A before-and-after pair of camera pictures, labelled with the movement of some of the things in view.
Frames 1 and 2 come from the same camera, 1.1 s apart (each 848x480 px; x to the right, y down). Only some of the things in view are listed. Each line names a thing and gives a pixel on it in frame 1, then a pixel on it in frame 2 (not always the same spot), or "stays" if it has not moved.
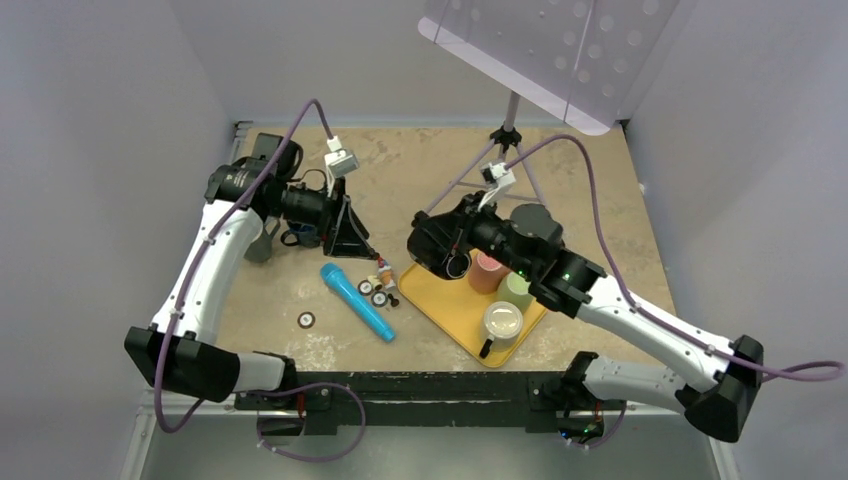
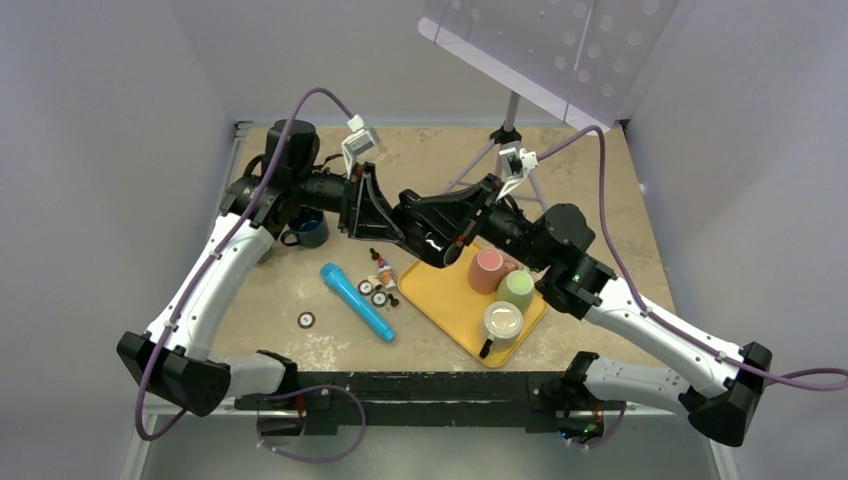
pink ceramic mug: (485, 273) stays
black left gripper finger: (351, 236) → (369, 222)
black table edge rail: (409, 402) stays
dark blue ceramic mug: (306, 234) stays
